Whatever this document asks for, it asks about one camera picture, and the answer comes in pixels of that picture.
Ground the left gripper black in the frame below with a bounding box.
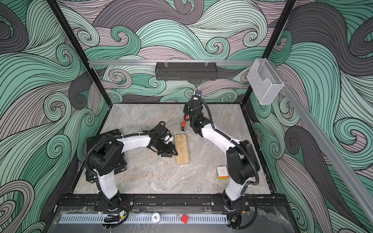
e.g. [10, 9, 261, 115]
[154, 140, 178, 157]

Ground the wooden block with nails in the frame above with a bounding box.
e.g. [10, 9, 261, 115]
[175, 134, 189, 165]

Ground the claw hammer red black handle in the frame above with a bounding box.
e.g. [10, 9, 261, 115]
[181, 114, 188, 132]

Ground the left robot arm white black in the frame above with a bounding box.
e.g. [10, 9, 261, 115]
[85, 121, 178, 206]

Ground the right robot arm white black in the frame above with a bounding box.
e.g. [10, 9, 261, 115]
[183, 94, 260, 209]

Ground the colourful puzzle cube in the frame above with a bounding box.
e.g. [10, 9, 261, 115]
[216, 166, 229, 180]

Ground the small red cube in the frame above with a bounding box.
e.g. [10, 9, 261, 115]
[181, 215, 189, 224]

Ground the black case on table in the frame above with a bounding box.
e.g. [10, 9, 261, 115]
[85, 129, 127, 183]

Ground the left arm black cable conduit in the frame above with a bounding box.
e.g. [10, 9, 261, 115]
[84, 120, 167, 229]

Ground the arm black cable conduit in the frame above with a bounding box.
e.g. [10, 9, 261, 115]
[190, 95, 260, 231]
[84, 120, 167, 229]

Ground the black perforated wall shelf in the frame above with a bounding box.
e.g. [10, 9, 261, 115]
[155, 62, 218, 81]

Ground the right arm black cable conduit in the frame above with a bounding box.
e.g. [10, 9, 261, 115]
[190, 95, 260, 231]

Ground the clear plastic wall bin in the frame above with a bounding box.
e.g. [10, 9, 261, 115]
[247, 58, 284, 105]

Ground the aluminium rail back wall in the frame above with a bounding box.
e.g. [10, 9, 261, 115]
[88, 59, 254, 67]

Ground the aluminium rail wall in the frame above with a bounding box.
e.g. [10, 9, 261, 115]
[88, 59, 254, 67]
[266, 59, 373, 222]

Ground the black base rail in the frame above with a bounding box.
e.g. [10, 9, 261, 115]
[55, 193, 292, 212]

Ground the white slotted cable duct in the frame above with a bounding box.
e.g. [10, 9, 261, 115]
[58, 214, 228, 225]

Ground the aluminium rail right wall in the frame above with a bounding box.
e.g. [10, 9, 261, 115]
[266, 59, 373, 222]

